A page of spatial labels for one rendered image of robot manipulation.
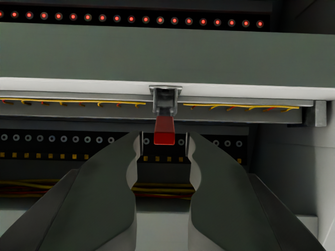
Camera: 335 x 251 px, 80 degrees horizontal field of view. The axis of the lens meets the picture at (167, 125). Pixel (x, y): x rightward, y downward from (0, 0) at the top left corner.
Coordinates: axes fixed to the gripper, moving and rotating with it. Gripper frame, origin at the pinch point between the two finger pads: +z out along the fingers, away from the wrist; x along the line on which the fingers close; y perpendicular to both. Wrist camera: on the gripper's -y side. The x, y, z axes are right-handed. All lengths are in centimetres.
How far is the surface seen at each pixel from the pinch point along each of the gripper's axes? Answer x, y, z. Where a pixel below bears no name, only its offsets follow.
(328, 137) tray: 17.7, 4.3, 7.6
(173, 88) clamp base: 0.6, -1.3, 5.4
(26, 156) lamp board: -23.6, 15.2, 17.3
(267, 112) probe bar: 11.7, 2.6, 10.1
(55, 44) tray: -8.9, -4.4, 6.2
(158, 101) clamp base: -0.6, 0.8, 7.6
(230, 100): 6.8, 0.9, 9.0
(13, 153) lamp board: -25.8, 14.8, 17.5
